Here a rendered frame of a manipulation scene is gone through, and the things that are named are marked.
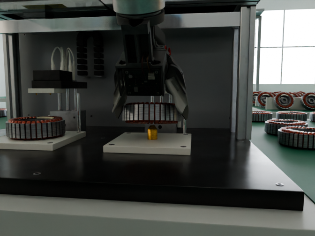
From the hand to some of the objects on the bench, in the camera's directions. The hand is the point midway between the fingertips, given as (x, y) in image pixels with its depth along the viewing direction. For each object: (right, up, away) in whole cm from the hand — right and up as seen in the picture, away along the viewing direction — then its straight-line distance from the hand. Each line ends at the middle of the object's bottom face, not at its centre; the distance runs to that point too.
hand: (152, 115), depth 53 cm
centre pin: (0, -5, 0) cm, 5 cm away
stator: (+35, -7, +10) cm, 37 cm away
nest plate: (-24, -6, +4) cm, 25 cm away
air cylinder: (-22, -4, +18) cm, 29 cm away
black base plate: (-12, -8, +4) cm, 14 cm away
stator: (+38, -5, +26) cm, 46 cm away
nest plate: (0, -6, 0) cm, 6 cm away
